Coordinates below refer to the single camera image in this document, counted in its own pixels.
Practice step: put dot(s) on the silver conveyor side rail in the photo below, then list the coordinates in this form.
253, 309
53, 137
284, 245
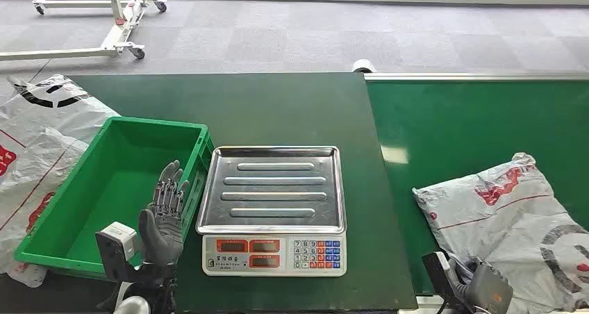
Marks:
474, 76

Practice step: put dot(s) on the green conveyor belt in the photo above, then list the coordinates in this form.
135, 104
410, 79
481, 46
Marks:
460, 118

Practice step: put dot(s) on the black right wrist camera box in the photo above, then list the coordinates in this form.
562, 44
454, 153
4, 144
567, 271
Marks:
437, 270

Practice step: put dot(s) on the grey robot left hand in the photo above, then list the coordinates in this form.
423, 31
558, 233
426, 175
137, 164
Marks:
162, 236

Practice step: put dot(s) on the white wheeled metal frame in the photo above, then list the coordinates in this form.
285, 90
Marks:
120, 24

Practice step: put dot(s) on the green plastic basket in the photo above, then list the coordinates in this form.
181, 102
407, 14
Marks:
115, 164

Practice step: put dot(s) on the white conveyor end roller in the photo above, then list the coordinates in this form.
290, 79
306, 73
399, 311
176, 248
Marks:
363, 66

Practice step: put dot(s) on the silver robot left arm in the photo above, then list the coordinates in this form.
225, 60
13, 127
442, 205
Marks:
138, 298

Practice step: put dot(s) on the grey plastic mailer package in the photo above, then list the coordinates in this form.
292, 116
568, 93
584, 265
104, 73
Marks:
506, 220

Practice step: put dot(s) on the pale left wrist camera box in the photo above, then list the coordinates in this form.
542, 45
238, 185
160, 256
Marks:
117, 243

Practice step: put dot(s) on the large white plastic mailer bag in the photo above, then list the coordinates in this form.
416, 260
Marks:
41, 118

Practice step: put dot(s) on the electronic scale with steel tray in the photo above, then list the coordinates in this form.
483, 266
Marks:
276, 197

